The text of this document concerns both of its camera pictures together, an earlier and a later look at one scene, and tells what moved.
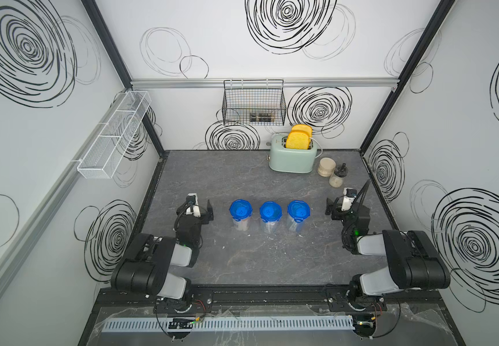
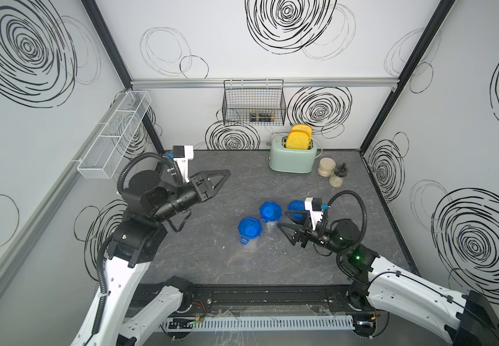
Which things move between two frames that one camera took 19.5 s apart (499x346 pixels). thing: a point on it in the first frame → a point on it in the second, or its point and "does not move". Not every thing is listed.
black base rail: [297, 298] does not move
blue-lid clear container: [270, 213] does not move
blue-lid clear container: [240, 210] → [249, 231]
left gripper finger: [210, 210] → [215, 180]
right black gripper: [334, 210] → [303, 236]
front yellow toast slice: [298, 140] does not move
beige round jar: [327, 166] does not move
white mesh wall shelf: [100, 157] does not move
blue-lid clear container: [298, 211] does not move
